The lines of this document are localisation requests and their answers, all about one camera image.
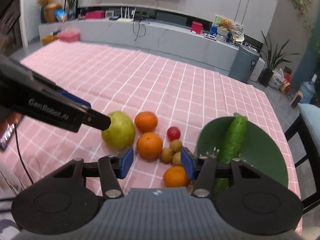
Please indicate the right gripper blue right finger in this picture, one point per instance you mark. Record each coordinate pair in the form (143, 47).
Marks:
(200, 170)

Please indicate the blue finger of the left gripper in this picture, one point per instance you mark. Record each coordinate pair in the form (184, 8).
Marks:
(74, 98)

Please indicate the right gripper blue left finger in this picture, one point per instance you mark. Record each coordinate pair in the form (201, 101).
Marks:
(111, 169)

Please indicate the orange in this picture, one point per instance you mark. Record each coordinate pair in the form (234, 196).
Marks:
(149, 145)
(146, 122)
(175, 177)

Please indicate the large green pear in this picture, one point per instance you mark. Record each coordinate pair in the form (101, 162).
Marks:
(121, 133)

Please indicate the green cucumber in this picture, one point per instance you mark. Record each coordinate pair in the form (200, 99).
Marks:
(233, 140)

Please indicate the orange back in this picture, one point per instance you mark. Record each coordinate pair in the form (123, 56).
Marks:
(146, 122)

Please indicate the brown longan right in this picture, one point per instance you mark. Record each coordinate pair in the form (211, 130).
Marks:
(176, 159)

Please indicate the brown longan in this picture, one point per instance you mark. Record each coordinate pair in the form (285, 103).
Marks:
(176, 159)
(176, 145)
(166, 155)

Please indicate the brown longan top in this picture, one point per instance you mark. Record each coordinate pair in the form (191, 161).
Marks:
(176, 145)

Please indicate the brown longan left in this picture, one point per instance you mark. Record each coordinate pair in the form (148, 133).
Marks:
(166, 155)

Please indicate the red cherry tomato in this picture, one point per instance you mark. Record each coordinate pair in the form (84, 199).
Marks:
(173, 133)

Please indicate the green colander bowl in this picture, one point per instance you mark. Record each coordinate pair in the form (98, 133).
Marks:
(258, 150)

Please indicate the pink plastic basket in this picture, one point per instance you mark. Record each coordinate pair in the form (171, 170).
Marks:
(69, 36)

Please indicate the pink checkered tablecloth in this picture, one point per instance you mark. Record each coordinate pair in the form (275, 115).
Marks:
(116, 79)

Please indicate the pink box on console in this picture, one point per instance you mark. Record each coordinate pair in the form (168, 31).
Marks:
(97, 14)

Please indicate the white wifi router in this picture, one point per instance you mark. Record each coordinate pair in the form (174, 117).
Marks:
(127, 14)

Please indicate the potted plant left side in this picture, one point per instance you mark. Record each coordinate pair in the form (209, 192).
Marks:
(72, 2)

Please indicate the grey trash bin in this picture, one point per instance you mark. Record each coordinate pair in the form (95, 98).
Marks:
(244, 63)

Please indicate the white plastic bag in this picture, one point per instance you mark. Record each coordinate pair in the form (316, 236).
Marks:
(277, 79)

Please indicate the light blue seat cushion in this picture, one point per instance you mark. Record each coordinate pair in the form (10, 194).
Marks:
(311, 116)

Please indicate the white marble tv console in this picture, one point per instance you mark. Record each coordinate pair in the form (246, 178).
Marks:
(152, 36)

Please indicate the potted long-leaf plant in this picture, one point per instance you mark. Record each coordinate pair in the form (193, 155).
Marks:
(274, 56)

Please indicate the water jug bottle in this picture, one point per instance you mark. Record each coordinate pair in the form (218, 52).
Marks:
(308, 90)

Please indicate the red box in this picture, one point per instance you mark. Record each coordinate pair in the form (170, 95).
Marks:
(196, 27)

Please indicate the teddy bear toy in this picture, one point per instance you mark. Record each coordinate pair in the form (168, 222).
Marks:
(226, 24)

